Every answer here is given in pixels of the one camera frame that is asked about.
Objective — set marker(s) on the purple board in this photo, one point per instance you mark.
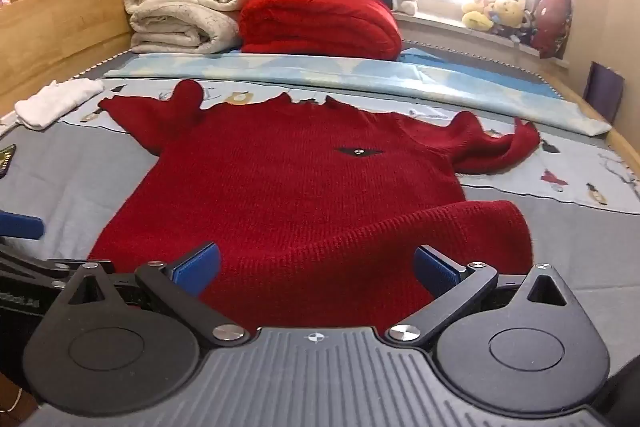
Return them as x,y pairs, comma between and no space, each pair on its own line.
602,92

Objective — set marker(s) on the wooden bed frame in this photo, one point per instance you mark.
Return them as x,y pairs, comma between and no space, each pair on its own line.
625,147

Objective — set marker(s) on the light blue patterned blanket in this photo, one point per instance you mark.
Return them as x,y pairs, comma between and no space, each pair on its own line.
350,74

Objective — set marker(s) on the red folded blanket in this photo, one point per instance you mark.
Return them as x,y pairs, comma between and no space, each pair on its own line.
320,24

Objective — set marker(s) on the cream folded blanket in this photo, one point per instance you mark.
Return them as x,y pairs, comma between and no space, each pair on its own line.
185,12

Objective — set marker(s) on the yellow bear plush toy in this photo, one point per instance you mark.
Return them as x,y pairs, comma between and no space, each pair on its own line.
509,13

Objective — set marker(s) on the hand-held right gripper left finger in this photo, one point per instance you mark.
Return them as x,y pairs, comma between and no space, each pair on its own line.
197,266

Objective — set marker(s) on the small dark patterned object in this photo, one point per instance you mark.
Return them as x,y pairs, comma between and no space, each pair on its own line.
6,162

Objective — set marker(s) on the red knitted sweater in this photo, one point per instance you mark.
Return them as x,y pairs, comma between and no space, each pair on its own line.
300,187

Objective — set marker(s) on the red printed cushion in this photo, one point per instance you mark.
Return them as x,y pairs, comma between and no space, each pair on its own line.
552,24

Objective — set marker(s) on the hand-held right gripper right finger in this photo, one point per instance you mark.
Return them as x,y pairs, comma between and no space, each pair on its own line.
432,271

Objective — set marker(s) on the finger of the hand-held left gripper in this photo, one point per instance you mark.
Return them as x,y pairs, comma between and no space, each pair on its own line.
20,227

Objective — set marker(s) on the small white garment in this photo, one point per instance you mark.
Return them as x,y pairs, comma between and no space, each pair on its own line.
55,102

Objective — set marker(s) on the white window sill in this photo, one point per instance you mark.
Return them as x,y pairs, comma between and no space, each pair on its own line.
450,29

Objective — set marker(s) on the deer print bed sheet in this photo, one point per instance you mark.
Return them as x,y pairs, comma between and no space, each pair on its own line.
575,227

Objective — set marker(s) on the wooden headboard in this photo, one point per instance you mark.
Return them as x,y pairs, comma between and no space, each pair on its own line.
60,27

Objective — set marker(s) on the yellow duck plush toy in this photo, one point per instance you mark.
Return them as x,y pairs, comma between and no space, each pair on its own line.
477,17

